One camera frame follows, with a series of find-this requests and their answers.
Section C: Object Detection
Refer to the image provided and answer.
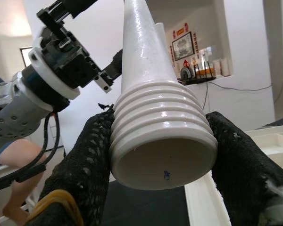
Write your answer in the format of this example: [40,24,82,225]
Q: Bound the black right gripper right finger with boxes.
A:
[204,112,283,226]

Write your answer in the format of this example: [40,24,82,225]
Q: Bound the round decorated plate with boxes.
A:
[180,67,192,81]

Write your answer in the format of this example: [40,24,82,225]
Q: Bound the thin wall cable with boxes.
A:
[202,81,273,112]

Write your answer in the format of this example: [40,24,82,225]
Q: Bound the seated person black clothes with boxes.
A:
[0,73,48,224]

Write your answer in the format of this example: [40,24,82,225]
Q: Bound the black table cloth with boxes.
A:
[101,181,190,226]

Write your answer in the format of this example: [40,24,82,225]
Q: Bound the yellow rubber band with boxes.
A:
[25,189,84,226]

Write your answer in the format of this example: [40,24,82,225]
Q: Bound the white plastic table top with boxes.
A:
[183,123,283,226]

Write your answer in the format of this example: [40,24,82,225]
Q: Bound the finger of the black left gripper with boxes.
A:
[100,48,123,82]
[50,0,99,18]

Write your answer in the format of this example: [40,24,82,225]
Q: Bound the white cup stack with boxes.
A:
[212,58,230,76]

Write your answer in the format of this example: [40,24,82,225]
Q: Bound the framed wall picture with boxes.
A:
[171,32,195,62]

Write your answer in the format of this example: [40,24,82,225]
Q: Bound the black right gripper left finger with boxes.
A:
[25,103,116,226]

